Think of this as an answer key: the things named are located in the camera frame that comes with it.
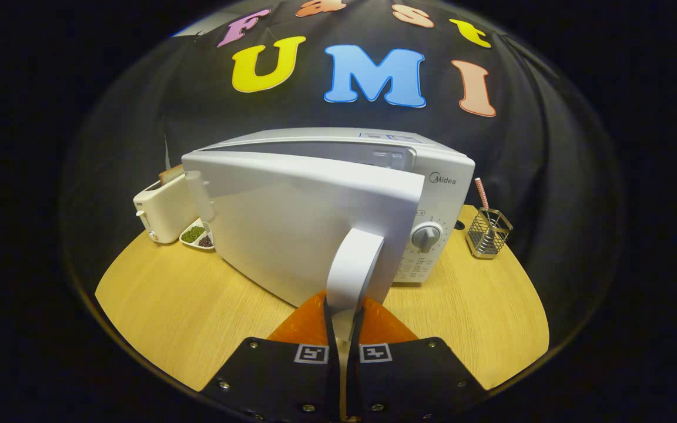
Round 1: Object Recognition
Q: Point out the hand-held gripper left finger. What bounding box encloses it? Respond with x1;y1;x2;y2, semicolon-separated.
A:
199;291;340;423

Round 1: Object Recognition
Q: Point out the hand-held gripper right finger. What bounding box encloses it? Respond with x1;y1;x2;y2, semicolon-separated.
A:
347;296;489;423

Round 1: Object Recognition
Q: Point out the white microwave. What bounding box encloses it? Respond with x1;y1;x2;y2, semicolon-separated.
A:
181;127;476;359

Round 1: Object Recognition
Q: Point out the white divided bean dish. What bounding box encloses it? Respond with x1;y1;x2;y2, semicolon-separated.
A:
179;219;216;251

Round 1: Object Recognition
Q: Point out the white toaster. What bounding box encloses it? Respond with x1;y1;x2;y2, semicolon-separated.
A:
133;172;199;244

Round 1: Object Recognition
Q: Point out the metal wire holder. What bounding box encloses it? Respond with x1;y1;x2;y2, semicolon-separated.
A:
466;207;514;260

